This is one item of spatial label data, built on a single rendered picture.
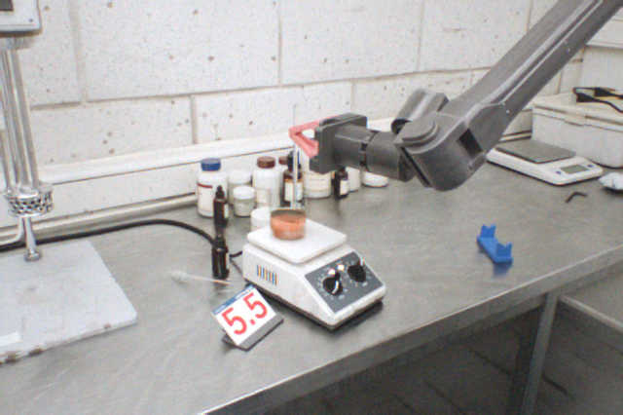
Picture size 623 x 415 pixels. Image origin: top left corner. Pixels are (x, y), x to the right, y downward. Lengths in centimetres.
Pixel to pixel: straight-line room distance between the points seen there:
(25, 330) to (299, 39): 88
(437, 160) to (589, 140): 116
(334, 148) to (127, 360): 39
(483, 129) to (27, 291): 71
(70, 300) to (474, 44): 132
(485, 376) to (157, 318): 126
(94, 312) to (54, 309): 6
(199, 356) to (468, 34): 128
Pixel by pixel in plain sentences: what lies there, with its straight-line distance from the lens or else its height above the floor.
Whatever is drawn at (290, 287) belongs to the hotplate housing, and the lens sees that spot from 85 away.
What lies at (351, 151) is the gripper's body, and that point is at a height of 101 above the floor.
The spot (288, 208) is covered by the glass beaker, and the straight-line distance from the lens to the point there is 85.
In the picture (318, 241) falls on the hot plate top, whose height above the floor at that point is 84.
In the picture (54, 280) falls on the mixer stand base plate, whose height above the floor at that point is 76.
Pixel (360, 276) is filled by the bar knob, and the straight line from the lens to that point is 86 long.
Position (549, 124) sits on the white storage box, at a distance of 184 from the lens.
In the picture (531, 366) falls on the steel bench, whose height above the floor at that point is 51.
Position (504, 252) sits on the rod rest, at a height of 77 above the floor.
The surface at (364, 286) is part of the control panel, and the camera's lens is 87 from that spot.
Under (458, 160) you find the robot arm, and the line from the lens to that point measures 67.
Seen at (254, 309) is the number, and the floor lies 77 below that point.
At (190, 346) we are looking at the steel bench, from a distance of 81.
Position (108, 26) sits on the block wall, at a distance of 122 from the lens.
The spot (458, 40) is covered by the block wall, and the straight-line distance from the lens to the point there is 174.
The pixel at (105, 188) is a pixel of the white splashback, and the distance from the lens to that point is 123.
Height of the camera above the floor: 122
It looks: 22 degrees down
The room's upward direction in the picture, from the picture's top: 1 degrees clockwise
